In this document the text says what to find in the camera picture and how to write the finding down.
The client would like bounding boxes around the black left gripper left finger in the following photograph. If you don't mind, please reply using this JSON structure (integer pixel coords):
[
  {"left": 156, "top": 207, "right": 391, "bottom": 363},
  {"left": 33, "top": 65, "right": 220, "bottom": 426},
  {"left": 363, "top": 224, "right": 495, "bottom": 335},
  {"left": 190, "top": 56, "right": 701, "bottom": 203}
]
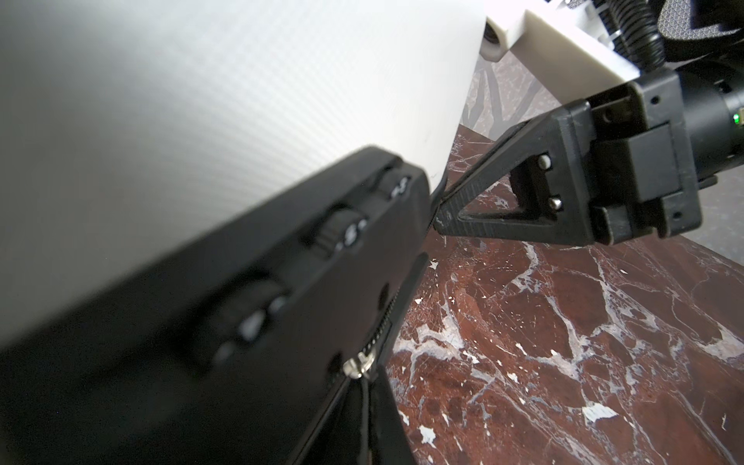
[{"left": 302, "top": 378, "right": 369, "bottom": 464}]

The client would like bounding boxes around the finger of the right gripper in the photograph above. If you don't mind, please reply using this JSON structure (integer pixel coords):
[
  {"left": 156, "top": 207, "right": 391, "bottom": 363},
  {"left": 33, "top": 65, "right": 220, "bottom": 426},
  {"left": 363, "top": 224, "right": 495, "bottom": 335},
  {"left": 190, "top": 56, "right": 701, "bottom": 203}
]
[{"left": 434, "top": 100, "right": 596, "bottom": 246}]

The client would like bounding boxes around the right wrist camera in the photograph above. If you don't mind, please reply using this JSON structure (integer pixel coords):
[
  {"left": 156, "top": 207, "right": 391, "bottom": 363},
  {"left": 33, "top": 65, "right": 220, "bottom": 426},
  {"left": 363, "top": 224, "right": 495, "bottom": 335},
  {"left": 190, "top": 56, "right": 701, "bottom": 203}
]
[{"left": 480, "top": 1, "right": 641, "bottom": 105}]

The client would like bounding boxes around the black and white suitcase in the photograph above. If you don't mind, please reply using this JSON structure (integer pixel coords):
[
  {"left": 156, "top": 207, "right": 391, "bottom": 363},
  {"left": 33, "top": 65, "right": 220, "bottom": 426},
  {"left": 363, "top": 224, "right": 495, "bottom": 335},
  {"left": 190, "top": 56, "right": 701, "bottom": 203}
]
[{"left": 1, "top": 1, "right": 486, "bottom": 464}]

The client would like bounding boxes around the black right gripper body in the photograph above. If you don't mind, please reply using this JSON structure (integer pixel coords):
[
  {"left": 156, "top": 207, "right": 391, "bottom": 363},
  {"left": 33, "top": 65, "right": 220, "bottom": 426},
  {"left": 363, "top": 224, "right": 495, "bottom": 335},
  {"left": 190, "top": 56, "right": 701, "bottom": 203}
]
[{"left": 590, "top": 54, "right": 743, "bottom": 244}]

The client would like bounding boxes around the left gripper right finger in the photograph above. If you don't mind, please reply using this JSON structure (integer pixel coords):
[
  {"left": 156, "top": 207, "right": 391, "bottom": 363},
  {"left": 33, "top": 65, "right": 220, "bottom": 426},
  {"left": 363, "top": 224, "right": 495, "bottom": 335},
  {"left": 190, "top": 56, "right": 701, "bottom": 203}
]
[{"left": 369, "top": 368, "right": 417, "bottom": 465}]

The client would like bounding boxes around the right black corrugated cable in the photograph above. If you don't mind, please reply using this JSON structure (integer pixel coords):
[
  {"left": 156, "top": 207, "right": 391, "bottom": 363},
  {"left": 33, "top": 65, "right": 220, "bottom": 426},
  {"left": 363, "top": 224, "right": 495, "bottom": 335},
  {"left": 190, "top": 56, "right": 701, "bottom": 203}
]
[{"left": 592, "top": 0, "right": 667, "bottom": 74}]

